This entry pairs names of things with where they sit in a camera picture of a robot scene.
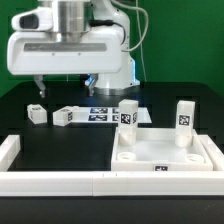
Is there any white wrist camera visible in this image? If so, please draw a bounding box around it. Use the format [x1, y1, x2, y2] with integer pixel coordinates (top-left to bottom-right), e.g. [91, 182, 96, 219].
[11, 7, 53, 31]

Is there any white square tabletop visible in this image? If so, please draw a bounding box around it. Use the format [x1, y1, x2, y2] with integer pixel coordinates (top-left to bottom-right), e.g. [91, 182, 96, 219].
[111, 128, 213, 171]

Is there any white marker base sheet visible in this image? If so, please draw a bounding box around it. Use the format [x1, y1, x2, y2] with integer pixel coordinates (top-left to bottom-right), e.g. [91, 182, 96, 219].
[73, 107, 152, 123]

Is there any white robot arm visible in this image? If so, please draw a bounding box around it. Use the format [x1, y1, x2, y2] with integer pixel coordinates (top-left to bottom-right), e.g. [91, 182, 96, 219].
[7, 0, 139, 95]

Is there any white camera cable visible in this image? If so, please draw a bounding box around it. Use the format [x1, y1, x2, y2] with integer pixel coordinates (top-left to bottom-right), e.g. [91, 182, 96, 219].
[113, 0, 150, 83]

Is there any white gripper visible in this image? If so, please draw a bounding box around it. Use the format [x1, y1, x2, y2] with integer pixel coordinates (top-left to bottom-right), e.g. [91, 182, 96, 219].
[7, 26, 123, 98]

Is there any white U-shaped fence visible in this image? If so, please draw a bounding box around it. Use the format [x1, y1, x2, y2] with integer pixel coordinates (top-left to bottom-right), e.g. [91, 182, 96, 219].
[0, 135, 224, 196]

